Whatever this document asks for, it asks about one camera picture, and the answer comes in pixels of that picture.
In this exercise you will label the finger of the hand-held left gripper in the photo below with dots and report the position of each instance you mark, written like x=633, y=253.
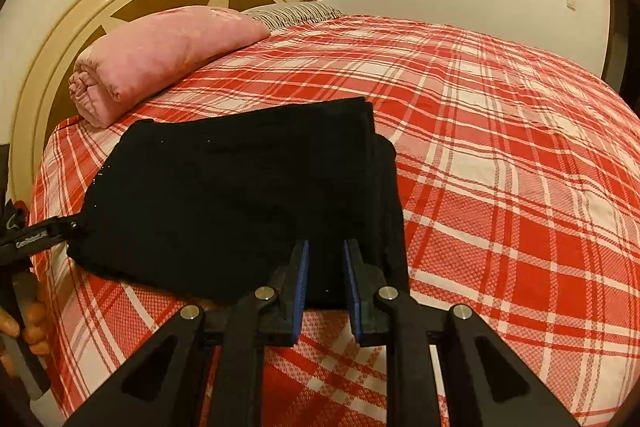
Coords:
x=45, y=234

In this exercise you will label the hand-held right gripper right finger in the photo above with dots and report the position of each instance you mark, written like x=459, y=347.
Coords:
x=352, y=287

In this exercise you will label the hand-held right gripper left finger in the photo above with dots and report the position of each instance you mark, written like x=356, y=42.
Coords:
x=300, y=287

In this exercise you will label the black pants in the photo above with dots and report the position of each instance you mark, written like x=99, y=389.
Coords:
x=225, y=187

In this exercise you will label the person's left hand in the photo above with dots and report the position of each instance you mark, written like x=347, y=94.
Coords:
x=37, y=322

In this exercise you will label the cream wooden headboard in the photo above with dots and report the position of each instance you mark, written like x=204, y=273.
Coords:
x=50, y=57

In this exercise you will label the bed with red plaid sheet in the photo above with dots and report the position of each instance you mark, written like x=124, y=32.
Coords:
x=500, y=157

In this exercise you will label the pink folded blanket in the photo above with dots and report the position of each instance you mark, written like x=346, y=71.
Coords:
x=160, y=47

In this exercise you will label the grey striped pillow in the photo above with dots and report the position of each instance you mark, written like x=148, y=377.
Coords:
x=295, y=14

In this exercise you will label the brown wooden door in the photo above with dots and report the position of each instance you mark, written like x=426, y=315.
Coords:
x=617, y=47

